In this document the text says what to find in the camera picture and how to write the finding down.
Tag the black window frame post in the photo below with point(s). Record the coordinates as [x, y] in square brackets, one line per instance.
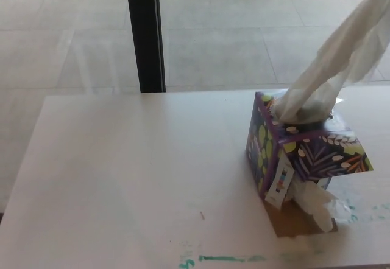
[146, 37]

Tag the white tissue sheet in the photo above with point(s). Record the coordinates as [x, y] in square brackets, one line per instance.
[344, 47]

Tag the crumpled white tissues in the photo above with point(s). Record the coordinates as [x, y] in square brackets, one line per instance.
[317, 205]

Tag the purple leaf-print tissue box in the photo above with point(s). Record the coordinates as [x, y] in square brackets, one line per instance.
[314, 159]

